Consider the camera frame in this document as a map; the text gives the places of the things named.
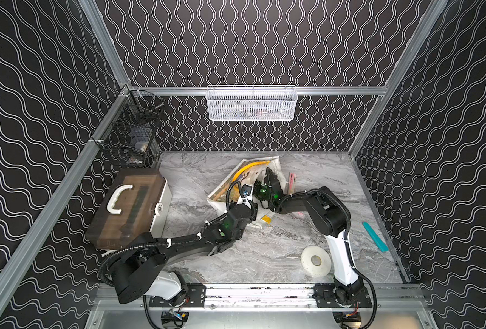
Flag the white tote bag yellow handles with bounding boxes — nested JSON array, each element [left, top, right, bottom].
[[207, 156, 288, 229]]

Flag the teal folding fan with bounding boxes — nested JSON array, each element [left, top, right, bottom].
[[362, 222, 389, 252]]

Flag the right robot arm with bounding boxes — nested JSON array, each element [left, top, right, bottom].
[[253, 168, 377, 307]]

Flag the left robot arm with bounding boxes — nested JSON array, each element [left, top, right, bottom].
[[98, 202, 258, 304]]

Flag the white tape roll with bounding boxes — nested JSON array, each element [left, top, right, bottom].
[[301, 246, 332, 278]]

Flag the brown lidded storage box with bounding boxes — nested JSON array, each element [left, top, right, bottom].
[[85, 168, 172, 250]]

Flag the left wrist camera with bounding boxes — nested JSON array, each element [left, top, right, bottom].
[[240, 184, 253, 201]]

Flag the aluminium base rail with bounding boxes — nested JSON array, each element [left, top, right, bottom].
[[85, 284, 437, 328]]

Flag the white wire wall basket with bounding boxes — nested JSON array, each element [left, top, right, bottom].
[[205, 85, 298, 121]]

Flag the black wire wall basket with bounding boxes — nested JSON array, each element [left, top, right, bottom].
[[90, 84, 168, 169]]

